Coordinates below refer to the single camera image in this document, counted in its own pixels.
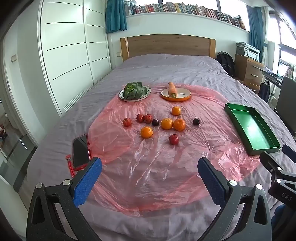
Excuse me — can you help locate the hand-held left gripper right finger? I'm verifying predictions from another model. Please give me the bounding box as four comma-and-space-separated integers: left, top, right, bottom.
197, 157, 272, 241

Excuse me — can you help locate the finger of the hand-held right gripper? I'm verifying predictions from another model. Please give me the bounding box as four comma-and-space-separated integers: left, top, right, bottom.
259, 152, 287, 178
282, 144, 296, 160

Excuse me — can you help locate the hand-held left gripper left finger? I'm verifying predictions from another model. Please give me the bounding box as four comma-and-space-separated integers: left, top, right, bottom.
26, 157, 103, 241

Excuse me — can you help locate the green tray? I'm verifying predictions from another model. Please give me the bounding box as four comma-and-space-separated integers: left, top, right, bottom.
224, 103, 282, 156

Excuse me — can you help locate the phone in red case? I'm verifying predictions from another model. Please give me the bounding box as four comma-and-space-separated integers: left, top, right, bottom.
72, 134, 91, 171

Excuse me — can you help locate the pink plastic sheet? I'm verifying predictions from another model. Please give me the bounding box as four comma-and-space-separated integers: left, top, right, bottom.
88, 84, 260, 217

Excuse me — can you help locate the grey chair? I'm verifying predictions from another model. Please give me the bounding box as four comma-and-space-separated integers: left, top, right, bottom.
274, 76, 296, 137

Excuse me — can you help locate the dark blue bag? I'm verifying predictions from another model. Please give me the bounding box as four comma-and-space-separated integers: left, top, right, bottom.
258, 81, 271, 103

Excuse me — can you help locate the grey desk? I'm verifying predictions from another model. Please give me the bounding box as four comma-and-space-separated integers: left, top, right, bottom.
261, 67, 285, 86

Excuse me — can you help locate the orange plate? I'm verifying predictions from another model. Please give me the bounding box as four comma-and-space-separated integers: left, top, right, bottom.
160, 88, 192, 102

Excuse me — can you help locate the wooden drawer cabinet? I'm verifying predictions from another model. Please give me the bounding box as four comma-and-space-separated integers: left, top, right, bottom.
234, 54, 265, 94

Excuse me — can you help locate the white plate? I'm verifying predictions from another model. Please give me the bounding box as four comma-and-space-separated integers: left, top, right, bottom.
119, 85, 152, 102

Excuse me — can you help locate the carrot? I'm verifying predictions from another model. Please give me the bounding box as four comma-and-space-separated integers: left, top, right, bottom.
168, 82, 178, 98

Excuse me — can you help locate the green bok choy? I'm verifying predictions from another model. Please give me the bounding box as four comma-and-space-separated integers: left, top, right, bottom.
122, 81, 148, 100

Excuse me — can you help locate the grey printer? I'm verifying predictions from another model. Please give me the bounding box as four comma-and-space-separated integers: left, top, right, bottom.
236, 42, 260, 61

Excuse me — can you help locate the black backpack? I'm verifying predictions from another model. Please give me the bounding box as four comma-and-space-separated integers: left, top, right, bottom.
216, 51, 236, 76

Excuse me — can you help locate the window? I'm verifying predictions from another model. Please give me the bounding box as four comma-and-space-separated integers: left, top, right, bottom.
264, 9, 296, 79

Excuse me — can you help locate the white wardrobe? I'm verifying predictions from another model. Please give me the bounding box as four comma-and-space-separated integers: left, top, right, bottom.
38, 0, 111, 116

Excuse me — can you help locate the teal curtain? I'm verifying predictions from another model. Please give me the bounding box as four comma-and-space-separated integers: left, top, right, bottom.
246, 5, 264, 63
105, 0, 128, 34

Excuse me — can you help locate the wooden headboard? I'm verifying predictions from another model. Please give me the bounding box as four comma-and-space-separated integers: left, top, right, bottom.
120, 35, 216, 62

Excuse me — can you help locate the row of books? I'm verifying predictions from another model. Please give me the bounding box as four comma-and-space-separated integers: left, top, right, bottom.
124, 1, 246, 30

